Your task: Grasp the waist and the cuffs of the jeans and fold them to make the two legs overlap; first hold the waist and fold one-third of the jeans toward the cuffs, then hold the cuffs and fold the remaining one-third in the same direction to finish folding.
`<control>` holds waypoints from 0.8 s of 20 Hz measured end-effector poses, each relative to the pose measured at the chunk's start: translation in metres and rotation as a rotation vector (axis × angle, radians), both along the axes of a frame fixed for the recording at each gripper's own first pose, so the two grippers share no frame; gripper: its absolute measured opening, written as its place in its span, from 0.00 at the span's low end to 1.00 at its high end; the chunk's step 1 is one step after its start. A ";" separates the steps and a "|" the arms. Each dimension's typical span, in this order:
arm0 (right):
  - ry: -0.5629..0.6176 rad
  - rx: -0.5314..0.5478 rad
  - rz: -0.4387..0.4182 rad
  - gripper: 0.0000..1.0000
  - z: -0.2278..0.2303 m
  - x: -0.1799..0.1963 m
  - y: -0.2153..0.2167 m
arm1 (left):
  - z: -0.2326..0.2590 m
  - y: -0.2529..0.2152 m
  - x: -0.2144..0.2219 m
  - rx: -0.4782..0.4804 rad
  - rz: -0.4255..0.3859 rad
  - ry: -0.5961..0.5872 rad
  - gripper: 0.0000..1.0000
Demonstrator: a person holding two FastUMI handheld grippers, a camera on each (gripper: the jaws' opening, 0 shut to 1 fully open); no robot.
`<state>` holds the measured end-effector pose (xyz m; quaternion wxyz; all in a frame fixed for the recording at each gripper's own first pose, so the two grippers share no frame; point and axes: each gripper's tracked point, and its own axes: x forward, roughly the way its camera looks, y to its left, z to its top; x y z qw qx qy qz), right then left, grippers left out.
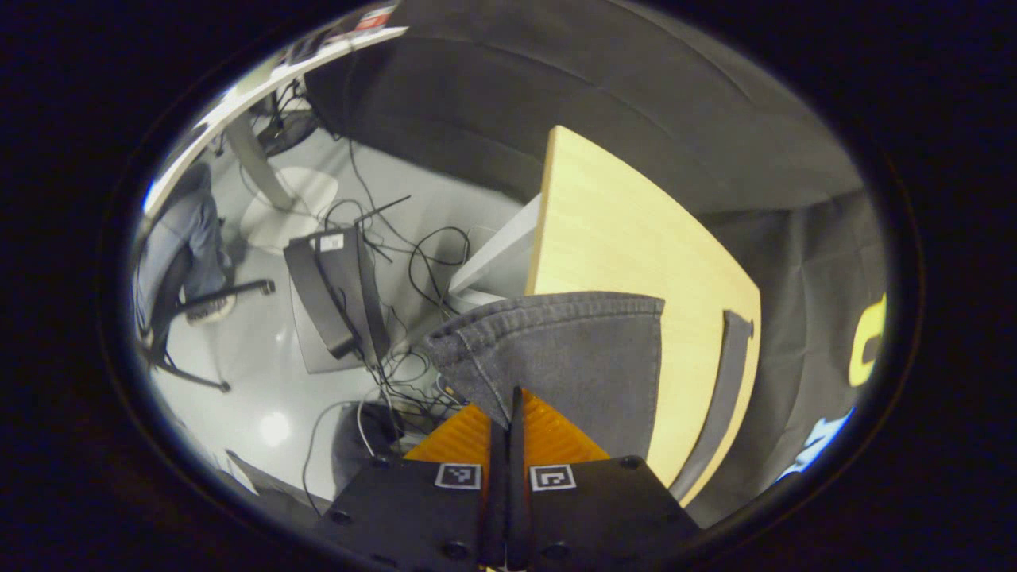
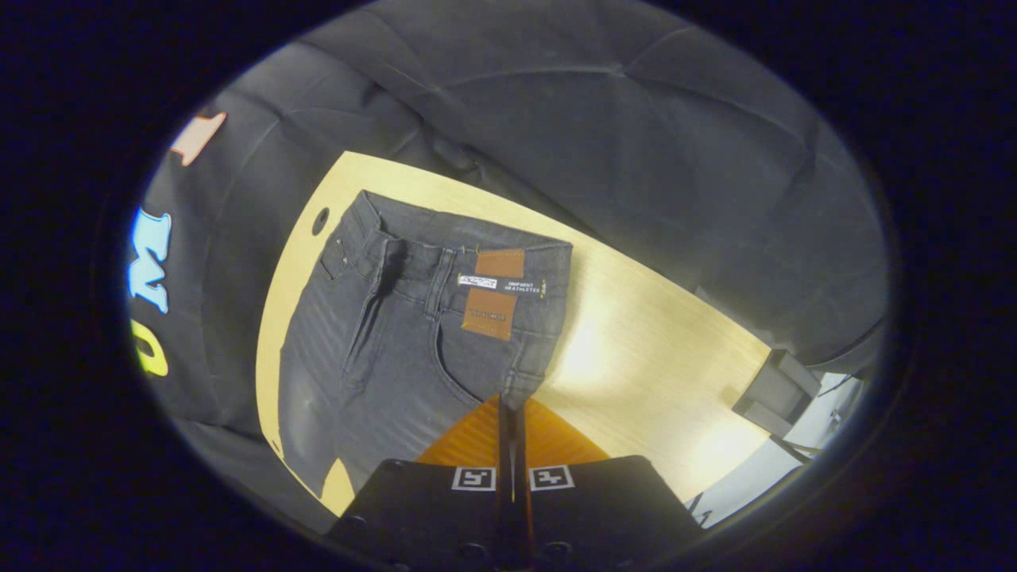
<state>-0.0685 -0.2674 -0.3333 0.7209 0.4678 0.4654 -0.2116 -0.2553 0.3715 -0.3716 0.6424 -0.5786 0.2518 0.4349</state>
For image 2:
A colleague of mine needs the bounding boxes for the black backdrop cloth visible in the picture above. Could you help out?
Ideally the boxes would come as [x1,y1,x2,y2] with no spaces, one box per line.
[127,0,891,533]

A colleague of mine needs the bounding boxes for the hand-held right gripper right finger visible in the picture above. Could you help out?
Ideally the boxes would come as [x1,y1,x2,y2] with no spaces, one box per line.
[512,397,704,569]

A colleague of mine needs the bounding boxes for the dark grey jeans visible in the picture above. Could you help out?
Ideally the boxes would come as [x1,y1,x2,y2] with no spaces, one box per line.
[276,189,574,500]

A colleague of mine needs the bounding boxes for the black clamp block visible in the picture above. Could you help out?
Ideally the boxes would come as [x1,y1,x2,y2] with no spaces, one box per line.
[731,348,823,438]

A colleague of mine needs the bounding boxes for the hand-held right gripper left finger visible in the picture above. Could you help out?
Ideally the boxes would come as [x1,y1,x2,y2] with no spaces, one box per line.
[330,395,513,569]

